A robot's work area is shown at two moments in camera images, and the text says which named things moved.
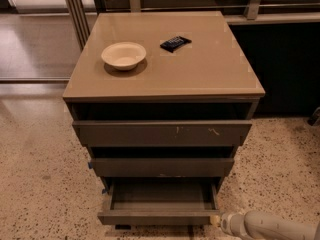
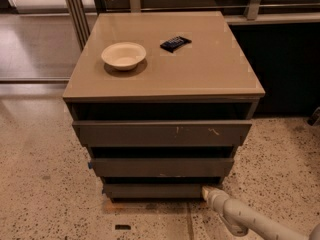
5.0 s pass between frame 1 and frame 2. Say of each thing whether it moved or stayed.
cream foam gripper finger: moved
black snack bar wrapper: stayed
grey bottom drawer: moved
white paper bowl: stayed
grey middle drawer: stayed
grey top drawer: stayed
